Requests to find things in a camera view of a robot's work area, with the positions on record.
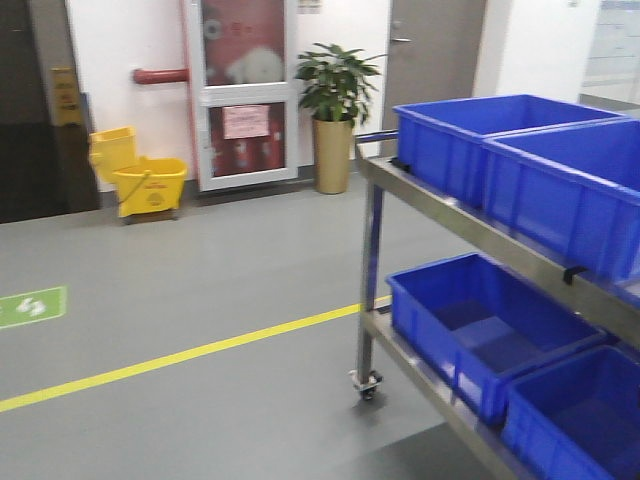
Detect yellow mop bucket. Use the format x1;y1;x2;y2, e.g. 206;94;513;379
89;126;188;220

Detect blue bin cart bottom right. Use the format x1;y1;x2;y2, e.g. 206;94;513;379
502;346;639;479

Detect steel trolley cart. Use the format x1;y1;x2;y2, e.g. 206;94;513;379
349;130;639;479

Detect blue bin cart top right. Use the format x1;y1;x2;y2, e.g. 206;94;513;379
483;119;639;282

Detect grey door with handle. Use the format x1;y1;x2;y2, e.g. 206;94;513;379
382;0;486;129

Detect blue bin cart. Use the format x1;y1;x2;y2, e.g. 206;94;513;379
393;94;630;209
386;253;606;425
502;346;639;479
483;119;639;282

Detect potted plant gold pot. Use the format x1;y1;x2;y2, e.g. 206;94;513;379
295;42;382;195

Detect blue bin cart top left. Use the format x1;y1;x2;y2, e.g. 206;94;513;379
393;94;630;209

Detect blue bin cart bottom left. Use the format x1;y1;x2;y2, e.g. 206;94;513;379
386;253;606;425

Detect fire hose cabinet door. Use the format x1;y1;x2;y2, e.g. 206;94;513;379
181;1;299;192

